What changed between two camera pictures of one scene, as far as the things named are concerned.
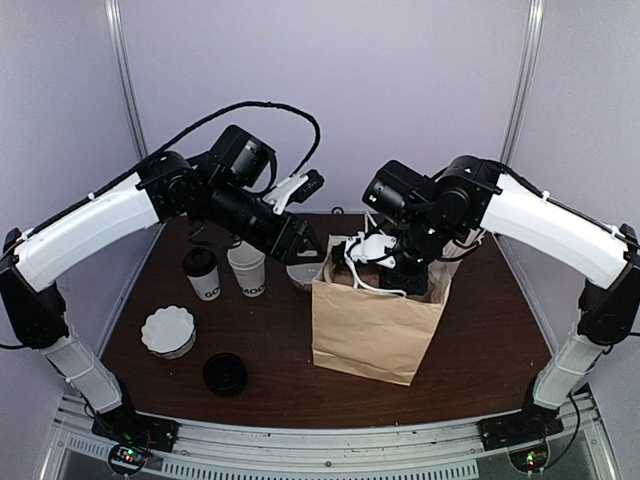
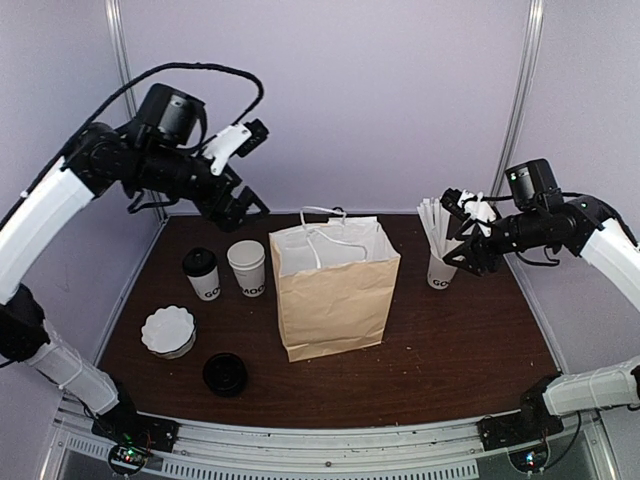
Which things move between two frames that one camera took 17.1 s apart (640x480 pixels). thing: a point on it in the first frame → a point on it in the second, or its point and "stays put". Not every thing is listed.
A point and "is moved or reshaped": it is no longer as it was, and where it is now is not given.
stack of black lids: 224,374 stays put
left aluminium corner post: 125,72 stays put
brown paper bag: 379,331 is moved or reshaped
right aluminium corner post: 525,78 stays put
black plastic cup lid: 199,261 stays put
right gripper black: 415,285 → 473,249
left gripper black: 294,243 → 230,219
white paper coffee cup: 207,284 stays put
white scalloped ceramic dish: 169,332 stays put
